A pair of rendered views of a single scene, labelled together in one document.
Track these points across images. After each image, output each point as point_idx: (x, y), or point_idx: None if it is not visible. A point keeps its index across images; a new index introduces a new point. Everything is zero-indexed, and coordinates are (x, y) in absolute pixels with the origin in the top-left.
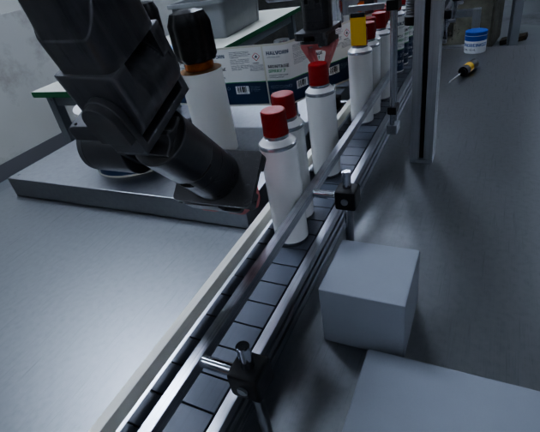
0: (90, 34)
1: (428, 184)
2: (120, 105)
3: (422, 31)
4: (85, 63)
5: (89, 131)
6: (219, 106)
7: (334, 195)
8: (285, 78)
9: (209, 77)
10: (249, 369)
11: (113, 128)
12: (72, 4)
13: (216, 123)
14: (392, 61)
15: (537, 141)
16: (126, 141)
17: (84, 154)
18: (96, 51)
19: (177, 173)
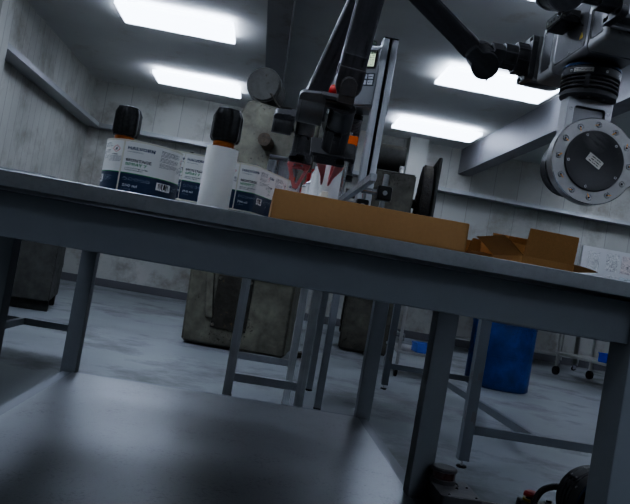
0: (368, 57)
1: None
2: (357, 82)
3: (365, 172)
4: (358, 64)
5: (313, 95)
6: (232, 175)
7: (357, 200)
8: (252, 191)
9: (234, 153)
10: (387, 185)
11: (354, 87)
12: (369, 48)
13: (227, 186)
14: (342, 189)
15: None
16: (354, 94)
17: (301, 105)
18: (366, 62)
19: (346, 123)
